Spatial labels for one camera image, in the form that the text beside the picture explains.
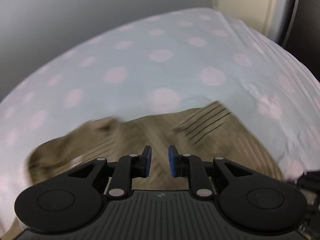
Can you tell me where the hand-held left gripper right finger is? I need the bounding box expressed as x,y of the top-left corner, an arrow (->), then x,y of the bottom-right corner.
168,144 -> 253,200

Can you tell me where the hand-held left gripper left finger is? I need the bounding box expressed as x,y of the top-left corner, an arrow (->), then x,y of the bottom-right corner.
67,145 -> 152,200

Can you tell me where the brown striped shirt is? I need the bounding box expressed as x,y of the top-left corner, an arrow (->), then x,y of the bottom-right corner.
26,101 -> 287,193

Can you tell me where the pink dotted bed sheet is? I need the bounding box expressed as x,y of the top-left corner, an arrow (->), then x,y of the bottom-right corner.
0,7 -> 320,230

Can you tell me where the dark wardrobe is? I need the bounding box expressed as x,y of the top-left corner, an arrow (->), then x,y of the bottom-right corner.
282,0 -> 320,83

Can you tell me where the beige room door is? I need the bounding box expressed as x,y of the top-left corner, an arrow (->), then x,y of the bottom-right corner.
212,0 -> 288,43

